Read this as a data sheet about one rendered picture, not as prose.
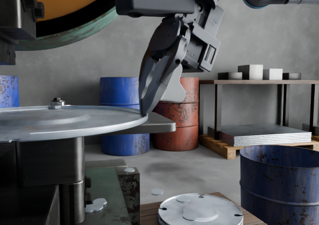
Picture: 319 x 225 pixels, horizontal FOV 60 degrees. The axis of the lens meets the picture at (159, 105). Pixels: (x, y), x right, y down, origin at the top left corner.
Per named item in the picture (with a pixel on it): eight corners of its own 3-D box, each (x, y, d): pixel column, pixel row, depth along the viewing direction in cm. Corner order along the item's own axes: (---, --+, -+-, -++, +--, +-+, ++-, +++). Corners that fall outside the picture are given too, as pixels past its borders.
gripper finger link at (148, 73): (167, 125, 43) (186, 71, 44) (136, 112, 40) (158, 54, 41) (156, 123, 46) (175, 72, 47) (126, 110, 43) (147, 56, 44)
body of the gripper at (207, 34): (210, 76, 42) (234, 6, 44) (168, 50, 38) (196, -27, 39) (179, 76, 49) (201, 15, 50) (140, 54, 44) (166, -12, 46)
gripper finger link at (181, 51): (173, 86, 38) (194, 29, 39) (165, 82, 37) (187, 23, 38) (155, 86, 42) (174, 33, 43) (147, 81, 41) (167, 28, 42)
